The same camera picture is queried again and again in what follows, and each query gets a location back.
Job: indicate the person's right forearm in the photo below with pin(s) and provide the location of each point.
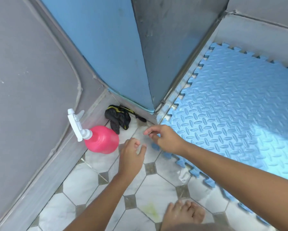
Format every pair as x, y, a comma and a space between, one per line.
250, 185

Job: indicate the blue foam puzzle mat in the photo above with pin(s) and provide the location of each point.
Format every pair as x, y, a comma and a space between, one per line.
230, 113

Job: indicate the blue door frame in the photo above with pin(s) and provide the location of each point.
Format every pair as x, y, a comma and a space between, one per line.
105, 50

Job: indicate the person's left forearm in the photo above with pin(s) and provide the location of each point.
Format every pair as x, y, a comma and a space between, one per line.
98, 209

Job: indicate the person's left hand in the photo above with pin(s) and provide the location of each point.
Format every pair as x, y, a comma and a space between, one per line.
129, 161

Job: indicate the person's left leg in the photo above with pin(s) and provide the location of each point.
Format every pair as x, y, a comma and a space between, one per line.
182, 215

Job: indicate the pink spray bottle white trigger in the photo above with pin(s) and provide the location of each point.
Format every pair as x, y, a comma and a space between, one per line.
103, 140

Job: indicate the grey wall pipe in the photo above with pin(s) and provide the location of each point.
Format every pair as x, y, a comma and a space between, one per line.
182, 74

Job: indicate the person's right hand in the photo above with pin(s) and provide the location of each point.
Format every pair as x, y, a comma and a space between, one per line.
169, 141

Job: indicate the dark grey yellow-trimmed cloth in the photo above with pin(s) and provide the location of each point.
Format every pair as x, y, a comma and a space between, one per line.
118, 117

